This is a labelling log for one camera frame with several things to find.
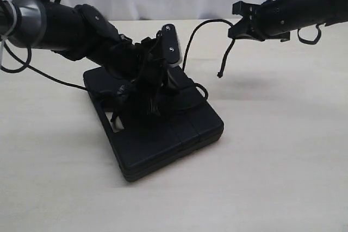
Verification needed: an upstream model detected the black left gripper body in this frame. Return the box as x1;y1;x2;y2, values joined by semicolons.
108;36;174;98

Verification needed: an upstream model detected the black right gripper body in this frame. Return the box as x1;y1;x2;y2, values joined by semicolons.
252;0;292;42

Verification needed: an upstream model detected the black cord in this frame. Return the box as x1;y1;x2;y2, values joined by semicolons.
95;18;237;124

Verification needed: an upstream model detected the black plastic carrying case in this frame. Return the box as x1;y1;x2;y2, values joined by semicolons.
83;67;224;182

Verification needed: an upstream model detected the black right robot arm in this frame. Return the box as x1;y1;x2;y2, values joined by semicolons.
228;0;347;42

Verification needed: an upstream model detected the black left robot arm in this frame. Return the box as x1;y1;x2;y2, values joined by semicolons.
1;0;177;108

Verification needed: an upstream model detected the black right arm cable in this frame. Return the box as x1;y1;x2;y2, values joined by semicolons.
295;0;327;45

